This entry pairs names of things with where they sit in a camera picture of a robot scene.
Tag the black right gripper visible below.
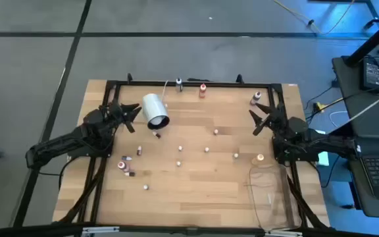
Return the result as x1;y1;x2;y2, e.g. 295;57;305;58
249;103;288;136

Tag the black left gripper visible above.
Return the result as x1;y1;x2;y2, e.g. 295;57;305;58
109;98;143;134

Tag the white paper cup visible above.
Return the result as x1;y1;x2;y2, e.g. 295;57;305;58
141;93;171;130

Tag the clear plastic container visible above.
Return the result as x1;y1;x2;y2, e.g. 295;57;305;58
248;163;303;230

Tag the light blue box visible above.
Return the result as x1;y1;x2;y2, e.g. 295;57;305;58
316;129;331;167

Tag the grey slanted rod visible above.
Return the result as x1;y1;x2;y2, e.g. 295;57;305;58
326;86;379;134

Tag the black side desk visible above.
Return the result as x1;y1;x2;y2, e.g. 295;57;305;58
331;55;379;220

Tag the black power adapter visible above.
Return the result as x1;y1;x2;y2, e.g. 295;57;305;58
359;56;379;93

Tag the black stand pole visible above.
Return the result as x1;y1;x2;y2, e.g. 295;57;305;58
344;13;379;68

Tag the black aluminium frame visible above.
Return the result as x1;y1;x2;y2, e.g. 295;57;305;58
0;72;379;237

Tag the white cable loop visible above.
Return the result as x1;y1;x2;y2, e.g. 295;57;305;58
328;110;350;128

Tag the yellow floor cable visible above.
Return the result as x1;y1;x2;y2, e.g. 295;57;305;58
272;0;357;36

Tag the black arm base cable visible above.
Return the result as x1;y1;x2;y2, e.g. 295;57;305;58
38;157;77;192

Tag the silver metal bracket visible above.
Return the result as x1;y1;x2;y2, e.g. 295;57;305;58
82;226;120;235
264;230;304;237

